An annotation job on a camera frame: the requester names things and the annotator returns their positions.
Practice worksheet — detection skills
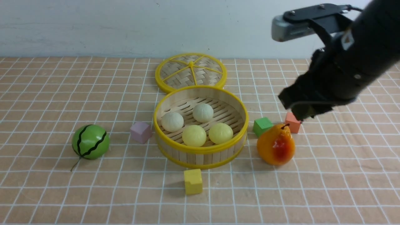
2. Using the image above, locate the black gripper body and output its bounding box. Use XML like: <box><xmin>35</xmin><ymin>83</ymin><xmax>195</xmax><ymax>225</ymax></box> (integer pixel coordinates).
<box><xmin>278</xmin><ymin>48</ymin><xmax>356</xmax><ymax>110</ymax></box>

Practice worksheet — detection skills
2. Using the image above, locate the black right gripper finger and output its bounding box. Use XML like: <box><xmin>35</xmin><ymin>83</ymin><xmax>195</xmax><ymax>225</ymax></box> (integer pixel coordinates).
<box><xmin>291</xmin><ymin>104</ymin><xmax>333</xmax><ymax>121</ymax></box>

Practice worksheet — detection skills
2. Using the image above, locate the yellow bun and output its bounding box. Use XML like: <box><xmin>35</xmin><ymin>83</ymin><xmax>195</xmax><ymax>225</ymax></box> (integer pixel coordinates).
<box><xmin>182</xmin><ymin>124</ymin><xmax>207</xmax><ymax>147</ymax></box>
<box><xmin>208</xmin><ymin>123</ymin><xmax>234</xmax><ymax>144</ymax></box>

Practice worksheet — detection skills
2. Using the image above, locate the white bun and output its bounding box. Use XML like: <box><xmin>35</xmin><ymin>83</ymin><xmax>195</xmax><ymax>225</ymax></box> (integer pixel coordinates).
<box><xmin>192</xmin><ymin>103</ymin><xmax>214</xmax><ymax>123</ymax></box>
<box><xmin>161</xmin><ymin>112</ymin><xmax>184</xmax><ymax>133</ymax></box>

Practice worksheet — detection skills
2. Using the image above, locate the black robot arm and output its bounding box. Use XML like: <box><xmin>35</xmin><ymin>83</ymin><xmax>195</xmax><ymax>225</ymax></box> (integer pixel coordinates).
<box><xmin>271</xmin><ymin>0</ymin><xmax>400</xmax><ymax>121</ymax></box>

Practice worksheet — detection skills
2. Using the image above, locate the bamboo steamer tray yellow rim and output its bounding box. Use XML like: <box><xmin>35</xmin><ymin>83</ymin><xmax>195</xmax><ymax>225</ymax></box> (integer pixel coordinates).
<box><xmin>153</xmin><ymin>86</ymin><xmax>249</xmax><ymax>169</ymax></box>

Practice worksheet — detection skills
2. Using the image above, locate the woven bamboo steamer lid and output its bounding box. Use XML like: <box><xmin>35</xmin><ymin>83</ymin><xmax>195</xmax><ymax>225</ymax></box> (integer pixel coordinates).
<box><xmin>155</xmin><ymin>53</ymin><xmax>228</xmax><ymax>93</ymax></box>

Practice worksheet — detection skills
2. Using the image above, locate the orange-red wooden cube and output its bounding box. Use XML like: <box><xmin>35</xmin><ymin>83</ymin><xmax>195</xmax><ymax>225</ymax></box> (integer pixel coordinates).
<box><xmin>285</xmin><ymin>111</ymin><xmax>303</xmax><ymax>134</ymax></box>

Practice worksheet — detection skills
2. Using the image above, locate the orange toy pear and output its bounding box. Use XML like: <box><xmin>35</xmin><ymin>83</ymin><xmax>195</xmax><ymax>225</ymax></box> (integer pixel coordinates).
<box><xmin>256</xmin><ymin>123</ymin><xmax>296</xmax><ymax>166</ymax></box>

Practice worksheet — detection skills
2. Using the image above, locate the green wooden cube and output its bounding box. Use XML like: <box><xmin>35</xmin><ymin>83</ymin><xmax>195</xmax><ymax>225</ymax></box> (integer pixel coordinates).
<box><xmin>252</xmin><ymin>117</ymin><xmax>274</xmax><ymax>138</ymax></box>

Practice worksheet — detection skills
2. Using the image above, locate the yellow wooden block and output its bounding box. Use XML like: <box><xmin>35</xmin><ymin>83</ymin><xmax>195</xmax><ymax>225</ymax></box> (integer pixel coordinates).
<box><xmin>184</xmin><ymin>168</ymin><xmax>203</xmax><ymax>195</ymax></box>

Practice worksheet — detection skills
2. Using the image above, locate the pink wooden cube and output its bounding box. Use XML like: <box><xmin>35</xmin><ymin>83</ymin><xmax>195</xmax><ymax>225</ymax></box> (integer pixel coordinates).
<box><xmin>130</xmin><ymin>121</ymin><xmax>152</xmax><ymax>144</ymax></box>

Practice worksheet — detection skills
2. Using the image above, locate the green toy watermelon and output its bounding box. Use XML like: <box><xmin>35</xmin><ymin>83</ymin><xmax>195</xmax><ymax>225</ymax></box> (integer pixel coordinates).
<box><xmin>70</xmin><ymin>124</ymin><xmax>110</xmax><ymax>172</ymax></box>

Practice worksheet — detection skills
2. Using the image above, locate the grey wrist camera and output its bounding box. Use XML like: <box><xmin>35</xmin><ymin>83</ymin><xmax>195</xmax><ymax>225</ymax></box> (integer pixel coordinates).
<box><xmin>271</xmin><ymin>4</ymin><xmax>352</xmax><ymax>44</ymax></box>

